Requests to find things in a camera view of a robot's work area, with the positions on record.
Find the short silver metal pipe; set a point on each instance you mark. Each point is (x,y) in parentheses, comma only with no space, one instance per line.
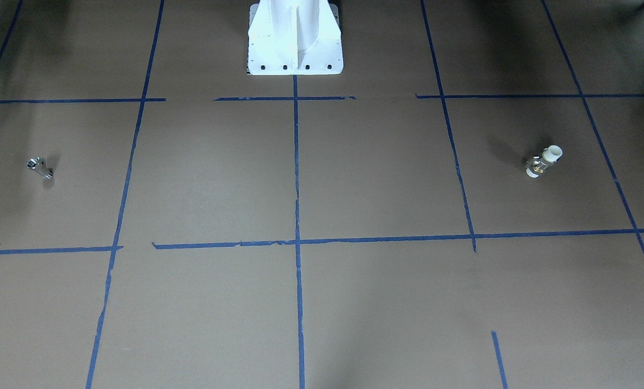
(39,166)

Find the white camera stand pedestal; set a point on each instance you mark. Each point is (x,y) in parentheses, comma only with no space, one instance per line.
(294,38)

